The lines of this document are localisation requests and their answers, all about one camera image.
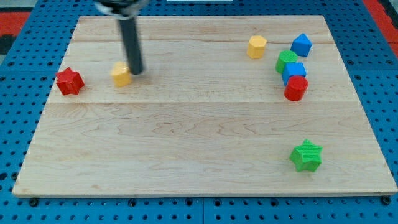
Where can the blue cube block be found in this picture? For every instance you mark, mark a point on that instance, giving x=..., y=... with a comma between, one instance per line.
x=292, y=69

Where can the red cylinder block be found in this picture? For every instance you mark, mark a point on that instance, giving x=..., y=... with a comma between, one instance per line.
x=296, y=88

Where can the light wooden board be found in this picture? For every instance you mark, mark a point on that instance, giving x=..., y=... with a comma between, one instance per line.
x=204, y=119

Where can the green star block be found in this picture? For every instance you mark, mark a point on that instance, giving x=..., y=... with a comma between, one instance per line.
x=307, y=156

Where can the yellow hexagon block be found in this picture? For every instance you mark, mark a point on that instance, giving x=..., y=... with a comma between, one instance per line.
x=256, y=47

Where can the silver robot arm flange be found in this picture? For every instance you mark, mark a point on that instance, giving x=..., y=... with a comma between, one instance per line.
x=122, y=9

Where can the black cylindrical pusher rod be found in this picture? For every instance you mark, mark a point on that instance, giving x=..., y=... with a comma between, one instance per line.
x=132, y=46

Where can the yellow heart block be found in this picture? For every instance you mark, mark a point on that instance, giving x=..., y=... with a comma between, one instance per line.
x=121, y=74

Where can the red star block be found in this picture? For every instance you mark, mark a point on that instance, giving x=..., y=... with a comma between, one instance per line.
x=69, y=82

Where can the blue pentagon block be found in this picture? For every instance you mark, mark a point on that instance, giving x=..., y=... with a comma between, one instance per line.
x=301, y=45

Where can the green cylinder block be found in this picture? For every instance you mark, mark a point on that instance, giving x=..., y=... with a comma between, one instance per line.
x=285, y=56

